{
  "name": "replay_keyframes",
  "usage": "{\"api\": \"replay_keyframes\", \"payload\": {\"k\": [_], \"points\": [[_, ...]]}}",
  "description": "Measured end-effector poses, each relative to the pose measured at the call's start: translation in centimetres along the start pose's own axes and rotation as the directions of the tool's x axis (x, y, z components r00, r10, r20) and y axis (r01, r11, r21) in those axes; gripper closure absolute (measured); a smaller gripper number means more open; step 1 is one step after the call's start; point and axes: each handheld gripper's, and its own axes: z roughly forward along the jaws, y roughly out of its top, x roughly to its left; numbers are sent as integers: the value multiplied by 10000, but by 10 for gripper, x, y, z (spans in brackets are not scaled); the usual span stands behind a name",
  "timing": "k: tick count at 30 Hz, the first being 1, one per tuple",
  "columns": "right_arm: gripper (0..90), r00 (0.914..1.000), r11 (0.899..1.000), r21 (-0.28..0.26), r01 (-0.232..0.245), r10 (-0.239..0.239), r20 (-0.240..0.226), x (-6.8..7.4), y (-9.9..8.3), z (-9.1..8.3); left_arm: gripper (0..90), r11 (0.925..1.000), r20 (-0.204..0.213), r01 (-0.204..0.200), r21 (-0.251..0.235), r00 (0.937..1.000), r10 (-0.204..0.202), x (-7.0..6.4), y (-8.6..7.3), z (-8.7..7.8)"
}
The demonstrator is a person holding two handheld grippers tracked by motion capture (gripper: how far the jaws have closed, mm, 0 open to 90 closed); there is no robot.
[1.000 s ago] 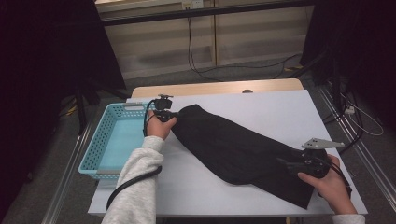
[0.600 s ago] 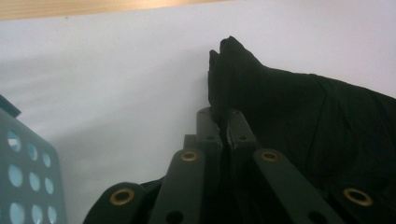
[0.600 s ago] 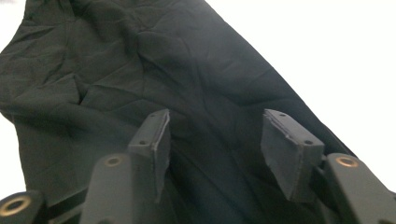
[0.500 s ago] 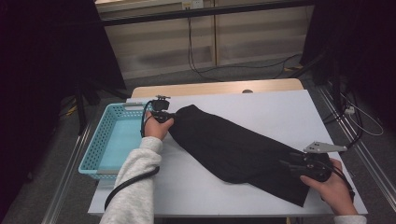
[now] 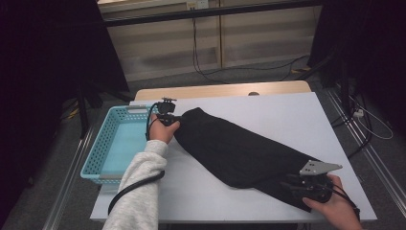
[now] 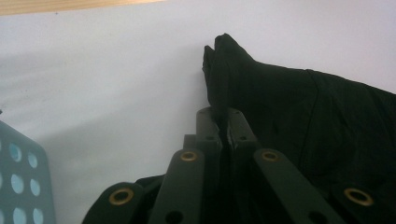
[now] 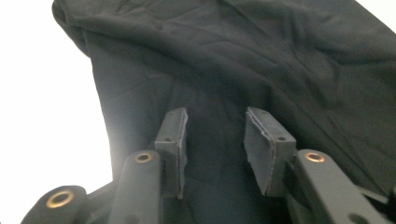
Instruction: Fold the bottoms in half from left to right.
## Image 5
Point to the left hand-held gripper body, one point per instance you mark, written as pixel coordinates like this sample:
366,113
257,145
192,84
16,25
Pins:
166,111

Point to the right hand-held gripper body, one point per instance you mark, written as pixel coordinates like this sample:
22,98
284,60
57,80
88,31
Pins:
314,187

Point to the black shorts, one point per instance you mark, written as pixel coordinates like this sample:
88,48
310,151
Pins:
230,150

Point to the light blue perforated plastic basket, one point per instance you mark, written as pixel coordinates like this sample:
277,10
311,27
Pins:
121,150

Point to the person's left hand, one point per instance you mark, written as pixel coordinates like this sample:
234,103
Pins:
161,132

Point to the person's right hand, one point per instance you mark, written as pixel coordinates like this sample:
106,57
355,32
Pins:
338,211

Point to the wooden table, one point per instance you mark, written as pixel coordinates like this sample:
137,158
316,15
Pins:
191,91

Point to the grey round table grommet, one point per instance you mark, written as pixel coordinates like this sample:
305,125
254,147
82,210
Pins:
253,93

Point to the black metal stand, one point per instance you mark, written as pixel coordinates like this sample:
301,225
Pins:
343,80
83,111

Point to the white plug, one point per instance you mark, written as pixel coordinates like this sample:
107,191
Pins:
358,113

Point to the yellow floor tape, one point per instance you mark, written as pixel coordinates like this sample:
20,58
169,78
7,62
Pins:
74,112
301,69

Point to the black horizontal bar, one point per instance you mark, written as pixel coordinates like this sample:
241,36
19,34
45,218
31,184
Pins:
204,12

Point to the beige wooden cabinet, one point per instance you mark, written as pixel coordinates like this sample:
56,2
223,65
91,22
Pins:
255,38

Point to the black curtain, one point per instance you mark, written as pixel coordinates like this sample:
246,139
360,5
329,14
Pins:
376,48
38,64

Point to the aluminium floor rail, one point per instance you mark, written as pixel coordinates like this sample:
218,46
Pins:
376,159
68,182

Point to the white wall socket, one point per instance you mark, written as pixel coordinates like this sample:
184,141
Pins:
201,4

